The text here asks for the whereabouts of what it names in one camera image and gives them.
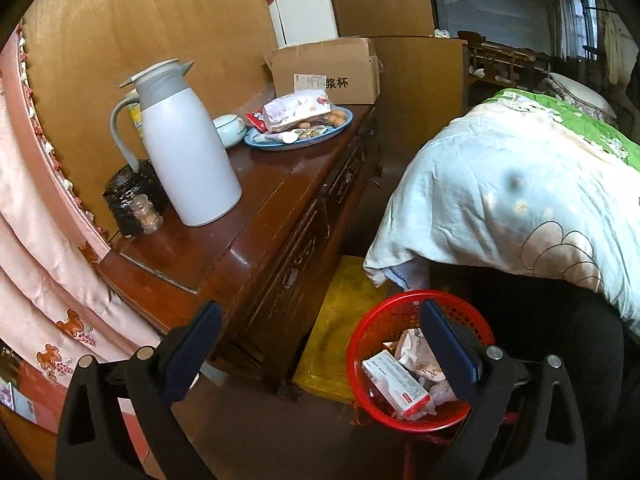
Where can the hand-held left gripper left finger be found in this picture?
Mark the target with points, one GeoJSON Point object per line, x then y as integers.
{"type": "Point", "coordinates": [192, 355]}

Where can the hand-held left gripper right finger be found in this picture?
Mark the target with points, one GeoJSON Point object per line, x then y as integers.
{"type": "Point", "coordinates": [450, 355]}

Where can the white red medicine box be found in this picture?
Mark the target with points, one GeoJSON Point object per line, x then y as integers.
{"type": "Point", "coordinates": [395, 377]}

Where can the red plastic basket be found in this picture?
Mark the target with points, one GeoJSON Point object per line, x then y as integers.
{"type": "Point", "coordinates": [370, 325]}

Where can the crumpled white tissue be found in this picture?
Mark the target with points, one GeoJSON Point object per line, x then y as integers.
{"type": "Point", "coordinates": [442, 391]}

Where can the yellow floor mat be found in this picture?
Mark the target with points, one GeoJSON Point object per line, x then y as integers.
{"type": "Point", "coordinates": [335, 320]}

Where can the small glass jar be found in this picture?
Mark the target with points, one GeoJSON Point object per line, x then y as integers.
{"type": "Point", "coordinates": [147, 217]}

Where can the dark wooden sideboard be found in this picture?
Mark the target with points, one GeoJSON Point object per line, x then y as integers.
{"type": "Point", "coordinates": [270, 220]}

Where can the black foil packet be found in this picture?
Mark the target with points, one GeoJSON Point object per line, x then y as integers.
{"type": "Point", "coordinates": [122, 195]}

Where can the cartoon printed blanket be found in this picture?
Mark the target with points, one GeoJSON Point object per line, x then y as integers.
{"type": "Point", "coordinates": [500, 185]}

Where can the pink curtain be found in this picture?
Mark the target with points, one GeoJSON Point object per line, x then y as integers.
{"type": "Point", "coordinates": [40, 260]}

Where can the white thermos jug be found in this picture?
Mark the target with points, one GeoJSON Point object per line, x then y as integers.
{"type": "Point", "coordinates": [190, 160]}

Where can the white lidded bowl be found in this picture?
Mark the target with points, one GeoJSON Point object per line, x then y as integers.
{"type": "Point", "coordinates": [229, 132]}

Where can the blue oval plate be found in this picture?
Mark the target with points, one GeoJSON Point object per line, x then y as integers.
{"type": "Point", "coordinates": [280, 144]}

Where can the white yellow cup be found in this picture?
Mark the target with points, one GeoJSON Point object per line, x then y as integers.
{"type": "Point", "coordinates": [135, 120]}

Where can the small red packet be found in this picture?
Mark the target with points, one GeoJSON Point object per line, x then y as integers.
{"type": "Point", "coordinates": [254, 120]}

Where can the pile of brown nuts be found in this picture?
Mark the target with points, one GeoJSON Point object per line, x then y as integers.
{"type": "Point", "coordinates": [337, 117]}

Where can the pink white snack bag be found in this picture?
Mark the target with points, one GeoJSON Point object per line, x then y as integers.
{"type": "Point", "coordinates": [295, 110]}

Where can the white pillow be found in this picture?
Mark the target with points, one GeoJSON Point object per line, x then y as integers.
{"type": "Point", "coordinates": [580, 92]}

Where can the brown cardboard box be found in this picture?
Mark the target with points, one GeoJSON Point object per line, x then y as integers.
{"type": "Point", "coordinates": [325, 67]}

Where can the wooden wardrobe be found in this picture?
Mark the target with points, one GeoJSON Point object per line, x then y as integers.
{"type": "Point", "coordinates": [125, 25]}

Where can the beige coat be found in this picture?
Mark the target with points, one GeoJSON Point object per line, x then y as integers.
{"type": "Point", "coordinates": [614, 45]}

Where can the window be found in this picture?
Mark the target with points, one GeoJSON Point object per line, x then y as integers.
{"type": "Point", "coordinates": [580, 20]}

